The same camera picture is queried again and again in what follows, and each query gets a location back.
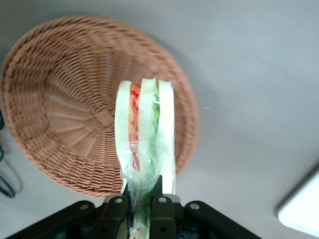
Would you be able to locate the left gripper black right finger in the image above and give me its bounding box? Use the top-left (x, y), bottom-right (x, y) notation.
top-left (149, 174), bottom-right (178, 239)

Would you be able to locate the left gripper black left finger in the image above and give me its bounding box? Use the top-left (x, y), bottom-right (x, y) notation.
top-left (93, 184), bottom-right (131, 239)

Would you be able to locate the triangle sandwich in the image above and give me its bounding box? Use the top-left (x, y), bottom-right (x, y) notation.
top-left (114, 77), bottom-right (178, 239)

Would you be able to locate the round brown wicker basket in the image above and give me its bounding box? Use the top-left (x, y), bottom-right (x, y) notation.
top-left (0, 14), bottom-right (200, 199)

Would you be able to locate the beige plastic tray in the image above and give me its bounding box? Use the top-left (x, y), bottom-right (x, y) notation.
top-left (276, 164), bottom-right (319, 239)

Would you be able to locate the black table cable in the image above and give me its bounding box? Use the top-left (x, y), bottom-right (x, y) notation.
top-left (0, 109), bottom-right (22, 199)

